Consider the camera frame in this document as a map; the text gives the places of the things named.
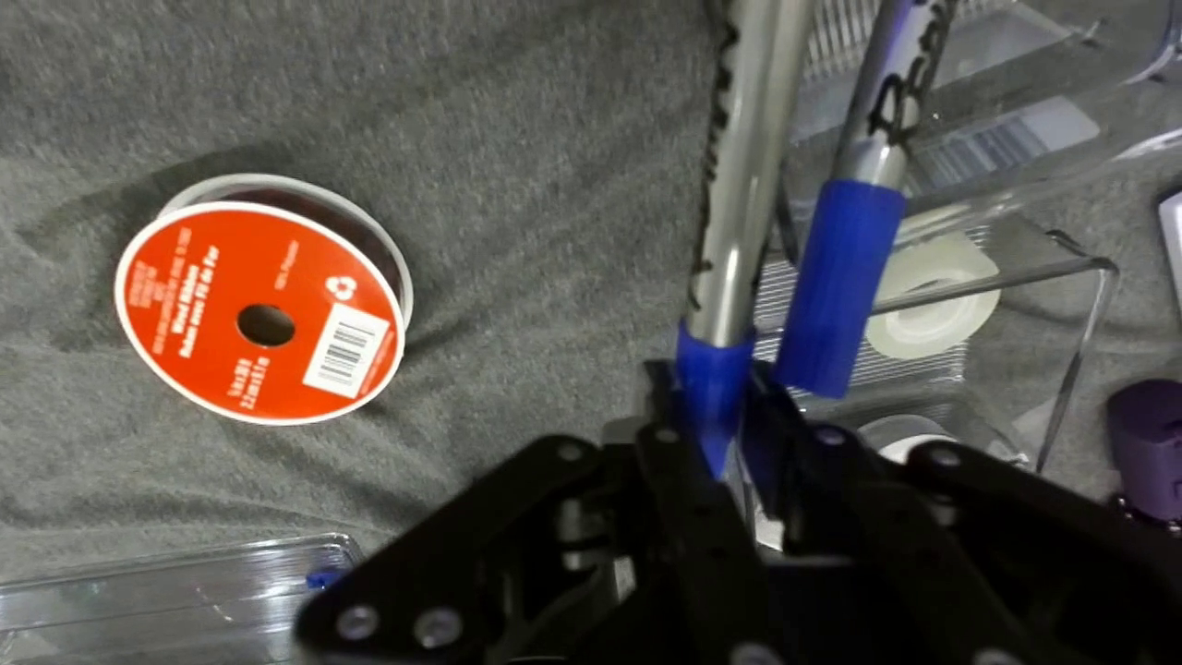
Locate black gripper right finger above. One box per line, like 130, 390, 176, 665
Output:
742, 363, 1182, 665

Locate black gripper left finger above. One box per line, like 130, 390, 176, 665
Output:
291, 353, 772, 665

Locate silver marker with blue cap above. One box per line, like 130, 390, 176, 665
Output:
669, 0, 820, 485
772, 0, 961, 402

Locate white tape roll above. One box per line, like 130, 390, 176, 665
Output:
861, 234, 1004, 363
853, 408, 956, 470

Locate clear plastic box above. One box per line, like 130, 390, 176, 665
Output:
748, 0, 1124, 477

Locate grey table cloth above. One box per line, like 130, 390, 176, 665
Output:
0, 0, 1182, 665

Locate orange ribbon spool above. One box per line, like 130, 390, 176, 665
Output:
112, 168, 421, 428

